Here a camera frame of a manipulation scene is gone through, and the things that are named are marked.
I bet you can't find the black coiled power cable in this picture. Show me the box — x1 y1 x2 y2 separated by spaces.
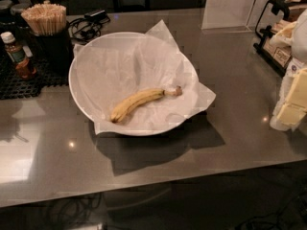
68 16 111 43

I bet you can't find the white paper liner sheet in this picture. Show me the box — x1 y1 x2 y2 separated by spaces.
72 19 217 136

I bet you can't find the black rubber grid mat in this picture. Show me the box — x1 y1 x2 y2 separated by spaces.
0 51 68 100

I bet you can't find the bundle of wooden stir sticks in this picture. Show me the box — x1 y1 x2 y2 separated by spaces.
21 3 66 35

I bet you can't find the large white bowl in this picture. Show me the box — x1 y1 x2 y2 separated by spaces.
68 31 201 137

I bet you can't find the black stick holder cup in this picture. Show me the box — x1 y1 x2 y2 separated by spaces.
35 27 74 76

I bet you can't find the black power adapter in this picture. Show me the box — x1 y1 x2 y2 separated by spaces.
83 10 106 20

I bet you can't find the clear acrylic sign holder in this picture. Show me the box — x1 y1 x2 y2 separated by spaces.
201 0 255 30

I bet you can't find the yellow banana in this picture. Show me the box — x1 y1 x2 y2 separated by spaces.
110 86 182 123

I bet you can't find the small brown sauce bottle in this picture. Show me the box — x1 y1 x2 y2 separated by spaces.
1 32 36 81

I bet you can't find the dark lidded jar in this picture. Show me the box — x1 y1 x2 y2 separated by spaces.
0 0 30 33

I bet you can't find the black wire condiment rack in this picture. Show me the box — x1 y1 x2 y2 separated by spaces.
252 0 307 78

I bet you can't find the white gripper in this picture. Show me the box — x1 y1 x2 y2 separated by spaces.
270 10 307 131

